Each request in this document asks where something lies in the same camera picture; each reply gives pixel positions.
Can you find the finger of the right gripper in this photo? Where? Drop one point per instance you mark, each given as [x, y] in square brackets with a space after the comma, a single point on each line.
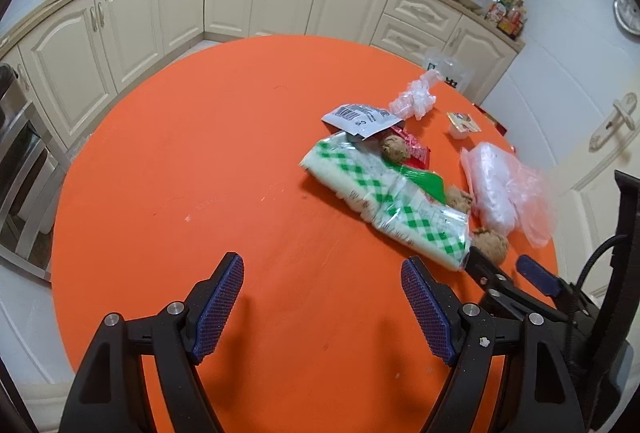
[499, 293]
[544, 281]

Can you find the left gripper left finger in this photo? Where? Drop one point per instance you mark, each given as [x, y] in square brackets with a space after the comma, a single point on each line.
[210, 303]

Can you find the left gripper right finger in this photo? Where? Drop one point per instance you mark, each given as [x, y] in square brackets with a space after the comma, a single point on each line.
[437, 310]

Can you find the brown bread chunk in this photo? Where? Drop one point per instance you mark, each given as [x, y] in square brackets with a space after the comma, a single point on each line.
[492, 245]

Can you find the large pink plastic bag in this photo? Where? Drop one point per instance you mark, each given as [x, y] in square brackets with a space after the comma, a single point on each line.
[508, 195]

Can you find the green checkered plastic package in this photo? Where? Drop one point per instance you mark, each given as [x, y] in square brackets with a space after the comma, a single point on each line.
[387, 200]

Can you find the red snack wrapper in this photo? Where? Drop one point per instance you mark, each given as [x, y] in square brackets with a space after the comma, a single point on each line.
[419, 155]

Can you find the white plastic cup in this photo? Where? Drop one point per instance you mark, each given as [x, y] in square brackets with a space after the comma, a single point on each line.
[461, 125]

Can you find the round brown cookie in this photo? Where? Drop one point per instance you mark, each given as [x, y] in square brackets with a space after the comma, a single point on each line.
[395, 149]

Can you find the white twisted plastic wrap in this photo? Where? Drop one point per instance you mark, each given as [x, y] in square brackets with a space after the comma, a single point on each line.
[416, 100]

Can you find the white barcode wrapper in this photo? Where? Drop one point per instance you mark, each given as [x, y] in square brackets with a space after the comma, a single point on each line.
[360, 120]

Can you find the cream lower kitchen cabinets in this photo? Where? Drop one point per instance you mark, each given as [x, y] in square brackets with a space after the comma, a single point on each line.
[76, 58]

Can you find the white door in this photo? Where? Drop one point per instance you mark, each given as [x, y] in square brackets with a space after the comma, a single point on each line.
[588, 197]

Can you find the orange round tablecloth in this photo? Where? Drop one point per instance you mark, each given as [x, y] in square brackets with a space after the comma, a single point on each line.
[203, 158]

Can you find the white rice bag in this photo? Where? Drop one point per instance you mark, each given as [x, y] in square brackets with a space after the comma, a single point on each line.
[452, 71]

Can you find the metal shelf rack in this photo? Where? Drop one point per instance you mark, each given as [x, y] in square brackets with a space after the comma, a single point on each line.
[33, 169]

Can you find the condiment bottles group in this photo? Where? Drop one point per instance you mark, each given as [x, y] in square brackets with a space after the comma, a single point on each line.
[508, 16]

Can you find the metal door handle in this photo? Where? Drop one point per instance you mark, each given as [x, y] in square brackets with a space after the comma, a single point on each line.
[621, 116]

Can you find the round wall clock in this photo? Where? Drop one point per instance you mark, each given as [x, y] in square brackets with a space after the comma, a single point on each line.
[627, 16]

